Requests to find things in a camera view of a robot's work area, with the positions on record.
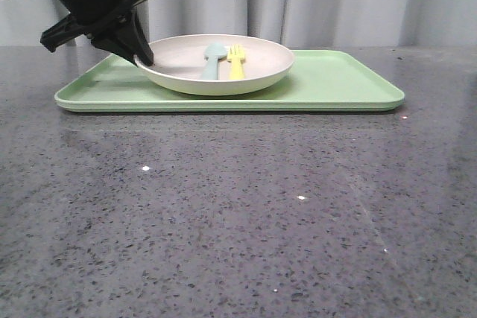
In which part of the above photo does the teal plastic spoon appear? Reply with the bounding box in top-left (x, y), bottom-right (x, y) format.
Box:
top-left (200, 42), bottom-right (228, 80)

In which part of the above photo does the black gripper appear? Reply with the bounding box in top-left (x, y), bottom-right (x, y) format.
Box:
top-left (40, 0), bottom-right (154, 66)

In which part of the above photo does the yellow plastic fork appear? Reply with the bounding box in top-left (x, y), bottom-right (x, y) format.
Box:
top-left (227, 44), bottom-right (245, 80)

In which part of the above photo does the light green plastic tray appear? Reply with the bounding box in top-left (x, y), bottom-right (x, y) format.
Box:
top-left (54, 48), bottom-right (406, 113)

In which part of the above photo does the cream round plate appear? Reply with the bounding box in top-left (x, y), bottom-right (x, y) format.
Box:
top-left (135, 34), bottom-right (294, 96)

